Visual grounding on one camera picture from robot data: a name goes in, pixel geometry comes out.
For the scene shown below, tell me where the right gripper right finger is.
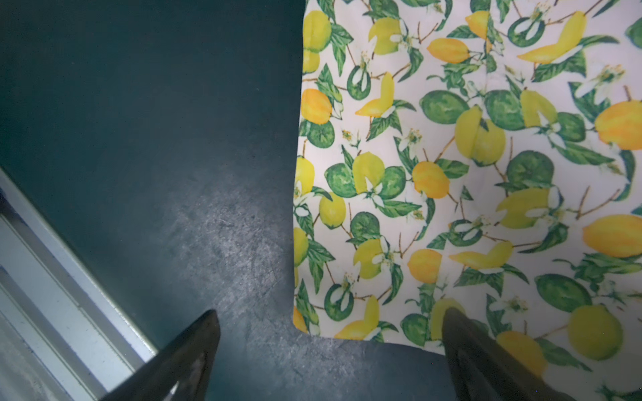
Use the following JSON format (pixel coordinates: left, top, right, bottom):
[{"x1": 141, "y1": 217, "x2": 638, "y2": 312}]
[{"x1": 442, "y1": 307, "x2": 571, "y2": 400}]

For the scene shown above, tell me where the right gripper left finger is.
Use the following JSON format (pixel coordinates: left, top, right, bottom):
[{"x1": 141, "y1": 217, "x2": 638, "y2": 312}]
[{"x1": 103, "y1": 309, "x2": 221, "y2": 400}]

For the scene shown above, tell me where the floral patterned skirt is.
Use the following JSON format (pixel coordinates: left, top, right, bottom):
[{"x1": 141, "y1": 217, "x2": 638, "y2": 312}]
[{"x1": 293, "y1": 1, "x2": 641, "y2": 400}]

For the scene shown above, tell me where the dark green table mat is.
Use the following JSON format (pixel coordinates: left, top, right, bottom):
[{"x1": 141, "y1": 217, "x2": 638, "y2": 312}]
[{"x1": 1, "y1": 1, "x2": 455, "y2": 400}]

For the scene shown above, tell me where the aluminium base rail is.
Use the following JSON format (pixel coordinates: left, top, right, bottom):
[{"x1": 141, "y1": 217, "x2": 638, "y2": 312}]
[{"x1": 1, "y1": 172, "x2": 157, "y2": 400}]

